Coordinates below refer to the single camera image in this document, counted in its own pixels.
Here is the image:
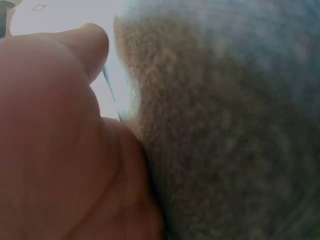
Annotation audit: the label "grey-brown fuzzy cloth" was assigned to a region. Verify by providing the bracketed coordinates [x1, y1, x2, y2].
[113, 0, 320, 240]

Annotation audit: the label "person's left hand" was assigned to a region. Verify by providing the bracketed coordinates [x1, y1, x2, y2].
[0, 22, 166, 240]

